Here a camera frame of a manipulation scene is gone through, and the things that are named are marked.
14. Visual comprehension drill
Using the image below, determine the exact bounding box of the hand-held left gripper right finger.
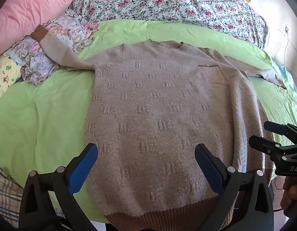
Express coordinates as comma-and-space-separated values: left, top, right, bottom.
194, 143, 275, 231

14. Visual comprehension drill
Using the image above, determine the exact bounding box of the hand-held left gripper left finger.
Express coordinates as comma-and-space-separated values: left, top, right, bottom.
18, 143, 99, 231

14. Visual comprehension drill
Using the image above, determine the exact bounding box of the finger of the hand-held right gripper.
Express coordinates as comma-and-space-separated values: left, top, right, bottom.
263, 121, 297, 140
249, 135, 287, 157

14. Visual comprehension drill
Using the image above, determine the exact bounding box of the beige knit sweater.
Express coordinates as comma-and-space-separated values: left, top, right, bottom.
31, 25, 287, 231

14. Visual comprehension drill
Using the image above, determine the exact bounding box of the person's right hand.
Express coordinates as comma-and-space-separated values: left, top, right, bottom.
282, 174, 297, 218

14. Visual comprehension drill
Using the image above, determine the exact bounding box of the light blue cloth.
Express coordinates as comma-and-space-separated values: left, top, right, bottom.
271, 61, 297, 94

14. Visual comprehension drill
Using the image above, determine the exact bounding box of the green blanket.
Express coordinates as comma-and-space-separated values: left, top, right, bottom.
0, 19, 297, 224

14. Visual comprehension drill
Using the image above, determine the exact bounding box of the plaid cloth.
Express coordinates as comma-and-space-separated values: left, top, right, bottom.
0, 165, 67, 229

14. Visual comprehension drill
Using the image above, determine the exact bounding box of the yellow cartoon print cloth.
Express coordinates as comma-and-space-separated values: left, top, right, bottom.
0, 53, 25, 106

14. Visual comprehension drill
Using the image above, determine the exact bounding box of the pastel floral ruffled pillow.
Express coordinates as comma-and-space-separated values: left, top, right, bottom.
4, 9, 99, 85

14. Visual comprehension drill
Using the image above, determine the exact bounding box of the pink quilt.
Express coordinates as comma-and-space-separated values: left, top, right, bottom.
0, 0, 87, 59

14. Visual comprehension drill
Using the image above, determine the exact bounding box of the red floral quilt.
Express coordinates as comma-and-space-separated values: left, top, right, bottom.
71, 0, 269, 50

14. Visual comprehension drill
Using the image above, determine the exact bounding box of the thin wall cable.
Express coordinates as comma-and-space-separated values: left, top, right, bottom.
282, 32, 289, 65

